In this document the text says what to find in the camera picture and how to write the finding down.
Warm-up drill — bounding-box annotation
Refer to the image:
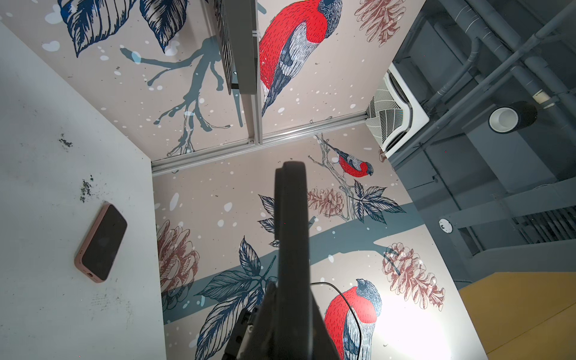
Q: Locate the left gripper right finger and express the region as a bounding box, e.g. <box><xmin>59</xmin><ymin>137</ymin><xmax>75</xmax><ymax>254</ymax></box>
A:
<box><xmin>309</xmin><ymin>290</ymin><xmax>340</xmax><ymax>360</ymax></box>

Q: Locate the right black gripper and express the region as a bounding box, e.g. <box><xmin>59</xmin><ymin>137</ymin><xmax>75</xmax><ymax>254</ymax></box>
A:
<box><xmin>221</xmin><ymin>307</ymin><xmax>258</xmax><ymax>360</ymax></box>

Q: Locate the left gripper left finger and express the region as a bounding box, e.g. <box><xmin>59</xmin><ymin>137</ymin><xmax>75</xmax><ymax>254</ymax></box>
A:
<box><xmin>244</xmin><ymin>282</ymin><xmax>281</xmax><ymax>359</ymax></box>

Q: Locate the phone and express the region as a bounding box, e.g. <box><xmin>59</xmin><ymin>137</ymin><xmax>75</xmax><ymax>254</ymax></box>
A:
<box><xmin>274</xmin><ymin>161</ymin><xmax>313</xmax><ymax>359</ymax></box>
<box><xmin>74</xmin><ymin>202</ymin><xmax>128</xmax><ymax>283</ymax></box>

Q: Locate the small white ceiling sensor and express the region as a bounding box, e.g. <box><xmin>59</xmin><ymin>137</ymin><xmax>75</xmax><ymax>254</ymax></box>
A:
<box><xmin>438</xmin><ymin>218</ymin><xmax>454</xmax><ymax>234</ymax></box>

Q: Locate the white ceiling air conditioner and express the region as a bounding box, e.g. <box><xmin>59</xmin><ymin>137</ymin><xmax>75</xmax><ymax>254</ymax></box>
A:
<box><xmin>365</xmin><ymin>64</ymin><xmax>430</xmax><ymax>158</ymax></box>

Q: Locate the round ceiling spotlight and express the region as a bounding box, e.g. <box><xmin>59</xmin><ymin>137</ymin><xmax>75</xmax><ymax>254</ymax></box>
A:
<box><xmin>488</xmin><ymin>101</ymin><xmax>538</xmax><ymax>134</ymax></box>

